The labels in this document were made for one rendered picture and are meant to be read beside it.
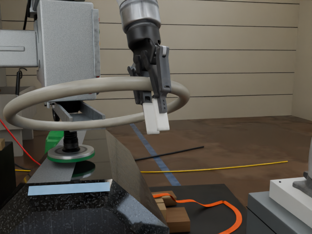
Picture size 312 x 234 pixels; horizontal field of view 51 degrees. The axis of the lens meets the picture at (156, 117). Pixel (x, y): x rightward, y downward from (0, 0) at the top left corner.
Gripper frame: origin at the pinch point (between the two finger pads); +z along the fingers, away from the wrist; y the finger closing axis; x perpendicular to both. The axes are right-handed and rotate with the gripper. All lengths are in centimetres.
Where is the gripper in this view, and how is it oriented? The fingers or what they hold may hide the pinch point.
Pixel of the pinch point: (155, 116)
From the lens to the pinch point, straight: 69.7
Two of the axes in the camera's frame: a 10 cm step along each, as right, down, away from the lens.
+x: -8.0, 0.1, -6.0
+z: 1.5, 9.7, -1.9
